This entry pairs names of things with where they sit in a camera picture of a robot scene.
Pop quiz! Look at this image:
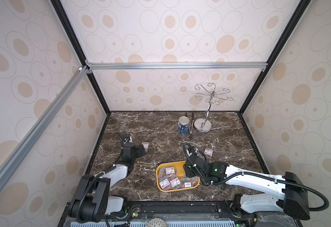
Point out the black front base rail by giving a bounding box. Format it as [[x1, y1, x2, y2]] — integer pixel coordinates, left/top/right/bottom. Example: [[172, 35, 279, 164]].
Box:
[[58, 197, 301, 227]]

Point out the black corner frame post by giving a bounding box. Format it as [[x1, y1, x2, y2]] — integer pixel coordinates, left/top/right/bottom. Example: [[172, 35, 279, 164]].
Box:
[[239, 0, 311, 115]]

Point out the chrome hook stand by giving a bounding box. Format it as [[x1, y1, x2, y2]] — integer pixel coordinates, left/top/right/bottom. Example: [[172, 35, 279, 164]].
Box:
[[193, 83, 234, 134]]

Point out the blue labelled tin can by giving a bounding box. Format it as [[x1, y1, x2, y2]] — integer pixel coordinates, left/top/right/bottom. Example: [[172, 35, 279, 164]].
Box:
[[178, 116, 190, 135]]

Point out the aluminium horizontal frame bar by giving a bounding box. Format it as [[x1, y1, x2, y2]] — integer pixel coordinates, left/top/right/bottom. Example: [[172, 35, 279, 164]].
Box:
[[88, 61, 268, 70]]

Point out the yellow plastic storage tray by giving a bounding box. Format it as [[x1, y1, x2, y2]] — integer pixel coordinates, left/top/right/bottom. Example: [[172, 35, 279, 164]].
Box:
[[156, 161, 201, 193]]

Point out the aluminium diagonal frame bar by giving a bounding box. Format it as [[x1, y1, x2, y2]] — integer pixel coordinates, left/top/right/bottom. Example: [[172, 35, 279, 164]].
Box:
[[0, 65, 89, 192]]

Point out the black left corner post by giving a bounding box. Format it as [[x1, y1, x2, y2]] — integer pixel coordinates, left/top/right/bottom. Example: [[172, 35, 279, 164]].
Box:
[[50, 0, 111, 114]]

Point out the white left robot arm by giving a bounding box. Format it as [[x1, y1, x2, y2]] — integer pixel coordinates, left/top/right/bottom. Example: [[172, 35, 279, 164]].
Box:
[[68, 142, 146, 223]]

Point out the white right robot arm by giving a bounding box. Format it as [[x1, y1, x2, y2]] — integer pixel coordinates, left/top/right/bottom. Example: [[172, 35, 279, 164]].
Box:
[[183, 144, 330, 220]]

